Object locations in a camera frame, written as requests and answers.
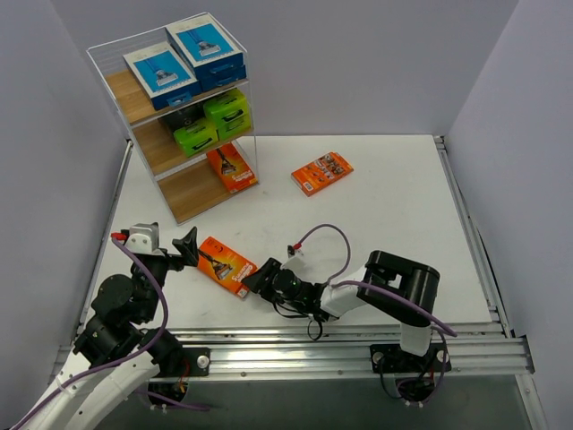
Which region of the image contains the orange Gillette Fusion5 box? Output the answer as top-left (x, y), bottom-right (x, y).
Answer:
top-left (207, 142), bottom-right (258, 194)
top-left (197, 236), bottom-right (258, 299)

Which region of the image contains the green black Gillette Labs box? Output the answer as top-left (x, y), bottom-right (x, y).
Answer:
top-left (160, 105), bottom-right (219, 158)
top-left (202, 88), bottom-right (249, 127)
top-left (217, 115), bottom-right (252, 142)

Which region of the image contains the orange Gillette cartridge box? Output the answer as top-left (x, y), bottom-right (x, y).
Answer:
top-left (291, 152), bottom-right (354, 196)

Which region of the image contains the blue Harry's razor box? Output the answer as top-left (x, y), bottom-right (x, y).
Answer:
top-left (198, 65), bottom-right (247, 92)
top-left (123, 41), bottom-right (201, 111)

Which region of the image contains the blue white Harry's box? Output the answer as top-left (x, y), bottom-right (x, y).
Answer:
top-left (165, 13), bottom-right (244, 81)

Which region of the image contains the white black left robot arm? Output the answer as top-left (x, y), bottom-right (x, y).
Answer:
top-left (15, 223), bottom-right (199, 429)

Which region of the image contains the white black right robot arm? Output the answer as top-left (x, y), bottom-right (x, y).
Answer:
top-left (243, 251), bottom-right (440, 370)

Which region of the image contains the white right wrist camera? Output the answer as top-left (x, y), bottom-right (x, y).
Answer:
top-left (287, 243), bottom-right (304, 261)

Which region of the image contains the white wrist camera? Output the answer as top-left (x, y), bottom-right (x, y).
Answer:
top-left (111, 222), bottom-right (167, 256)
top-left (287, 243), bottom-right (304, 261)

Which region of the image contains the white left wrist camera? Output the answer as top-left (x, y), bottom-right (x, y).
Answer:
top-left (111, 222), bottom-right (167, 256)

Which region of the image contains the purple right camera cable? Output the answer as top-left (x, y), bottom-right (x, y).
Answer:
top-left (293, 223), bottom-right (458, 404)

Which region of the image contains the purple camera cable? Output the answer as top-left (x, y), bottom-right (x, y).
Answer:
top-left (293, 223), bottom-right (458, 404)
top-left (6, 232), bottom-right (211, 429)

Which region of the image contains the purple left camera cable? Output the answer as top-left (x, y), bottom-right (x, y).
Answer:
top-left (6, 232), bottom-right (211, 429)

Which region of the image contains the white wire wooden shelf rack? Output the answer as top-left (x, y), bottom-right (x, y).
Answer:
top-left (87, 13), bottom-right (259, 224)

